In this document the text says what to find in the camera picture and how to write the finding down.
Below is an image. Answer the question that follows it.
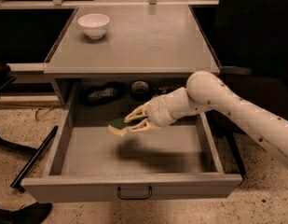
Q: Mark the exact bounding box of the black right drawer rail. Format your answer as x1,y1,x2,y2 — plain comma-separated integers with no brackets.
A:
225,132,246,178

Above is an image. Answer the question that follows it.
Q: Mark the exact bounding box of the green and yellow sponge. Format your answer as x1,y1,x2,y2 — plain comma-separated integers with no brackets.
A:
108,118,138,137

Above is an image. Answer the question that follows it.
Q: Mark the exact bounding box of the white ceramic bowl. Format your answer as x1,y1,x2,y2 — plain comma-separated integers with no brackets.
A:
77,13,110,39

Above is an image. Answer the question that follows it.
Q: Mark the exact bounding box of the grey open top drawer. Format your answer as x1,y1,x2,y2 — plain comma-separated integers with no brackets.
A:
21,79,244,203

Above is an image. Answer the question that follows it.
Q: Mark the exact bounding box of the grey metal cabinet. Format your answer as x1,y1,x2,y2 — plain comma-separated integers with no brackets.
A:
43,4,222,110

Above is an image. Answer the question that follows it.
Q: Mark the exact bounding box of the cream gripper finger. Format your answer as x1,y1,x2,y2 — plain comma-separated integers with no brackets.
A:
128,118,155,133
124,105,147,123

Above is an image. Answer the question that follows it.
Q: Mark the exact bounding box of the black drawer rail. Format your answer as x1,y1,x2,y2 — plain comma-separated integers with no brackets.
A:
10,126,58,193
225,132,246,178

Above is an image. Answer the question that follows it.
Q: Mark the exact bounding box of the black drawer handle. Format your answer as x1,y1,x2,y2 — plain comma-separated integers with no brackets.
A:
117,187,152,200

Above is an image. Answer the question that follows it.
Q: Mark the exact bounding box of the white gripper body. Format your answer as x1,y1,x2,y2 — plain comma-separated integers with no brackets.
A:
145,95,176,127

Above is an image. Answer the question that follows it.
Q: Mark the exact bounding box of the black office chair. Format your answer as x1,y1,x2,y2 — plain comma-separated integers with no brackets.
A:
211,0,288,120

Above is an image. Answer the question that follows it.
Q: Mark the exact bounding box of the crumpled white paper scrap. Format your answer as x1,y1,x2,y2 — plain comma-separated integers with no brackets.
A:
152,87,169,98

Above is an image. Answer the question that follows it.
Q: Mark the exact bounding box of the black object at left edge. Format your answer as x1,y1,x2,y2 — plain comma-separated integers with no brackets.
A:
0,62,16,91

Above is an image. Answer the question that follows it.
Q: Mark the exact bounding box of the black bag with label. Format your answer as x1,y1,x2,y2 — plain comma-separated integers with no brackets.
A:
78,82,126,106

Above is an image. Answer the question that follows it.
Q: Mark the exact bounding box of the black left drawer rail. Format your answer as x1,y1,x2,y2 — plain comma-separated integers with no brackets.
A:
10,126,58,193

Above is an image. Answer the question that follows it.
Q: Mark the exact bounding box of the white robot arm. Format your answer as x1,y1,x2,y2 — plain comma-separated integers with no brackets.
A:
125,71,288,169

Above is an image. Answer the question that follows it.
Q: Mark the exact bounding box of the black tape roll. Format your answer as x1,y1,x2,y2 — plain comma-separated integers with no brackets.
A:
130,80,150,101

